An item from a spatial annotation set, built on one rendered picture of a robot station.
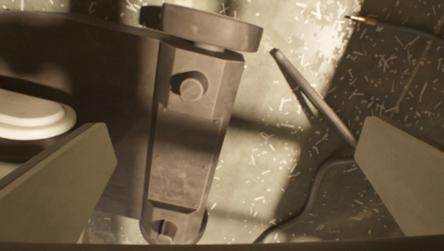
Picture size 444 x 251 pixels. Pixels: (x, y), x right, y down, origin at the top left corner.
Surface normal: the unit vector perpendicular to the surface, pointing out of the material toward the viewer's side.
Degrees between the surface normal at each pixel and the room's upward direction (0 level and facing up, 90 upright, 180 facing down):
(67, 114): 90
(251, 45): 55
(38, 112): 90
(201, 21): 6
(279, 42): 0
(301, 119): 0
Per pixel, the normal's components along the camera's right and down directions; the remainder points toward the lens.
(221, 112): 0.66, 0.46
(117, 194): -0.04, 0.42
